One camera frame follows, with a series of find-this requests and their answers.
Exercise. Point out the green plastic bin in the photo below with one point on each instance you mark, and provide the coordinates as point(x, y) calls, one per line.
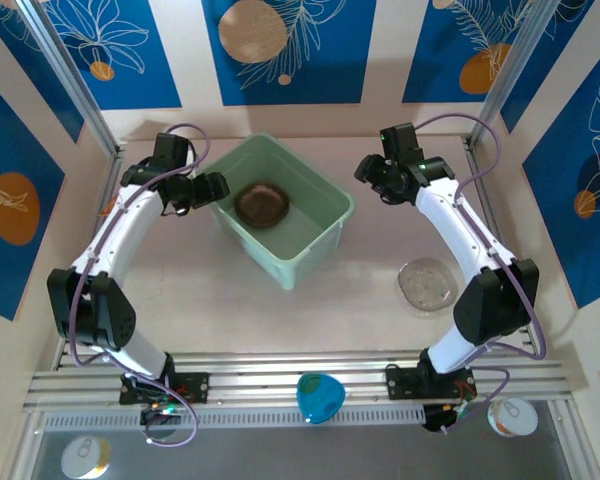
point(310, 220)

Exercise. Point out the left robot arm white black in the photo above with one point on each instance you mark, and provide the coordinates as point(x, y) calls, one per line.
point(110, 240)

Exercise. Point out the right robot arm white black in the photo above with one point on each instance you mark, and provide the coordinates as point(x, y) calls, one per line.
point(460, 225)

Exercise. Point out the orange snack bag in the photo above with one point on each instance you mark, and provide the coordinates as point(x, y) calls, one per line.
point(109, 206)

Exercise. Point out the controller circuit board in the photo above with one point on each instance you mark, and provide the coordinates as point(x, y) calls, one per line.
point(159, 413)
point(447, 414)

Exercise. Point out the blue plastic cup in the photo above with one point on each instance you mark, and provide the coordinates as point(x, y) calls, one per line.
point(320, 399)

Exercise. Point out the white orange pull-tab can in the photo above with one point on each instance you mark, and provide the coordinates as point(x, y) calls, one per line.
point(512, 417)

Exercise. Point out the white yellow pull-tab can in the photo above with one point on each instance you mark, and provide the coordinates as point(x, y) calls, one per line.
point(86, 456)

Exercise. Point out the aluminium side rail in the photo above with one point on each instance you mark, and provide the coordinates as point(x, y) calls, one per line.
point(62, 350)
point(487, 200)

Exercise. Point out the aluminium frame post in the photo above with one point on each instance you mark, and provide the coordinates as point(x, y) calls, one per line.
point(70, 80)
point(515, 70)

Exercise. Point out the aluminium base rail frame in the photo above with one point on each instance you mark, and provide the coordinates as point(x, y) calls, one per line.
point(280, 370)

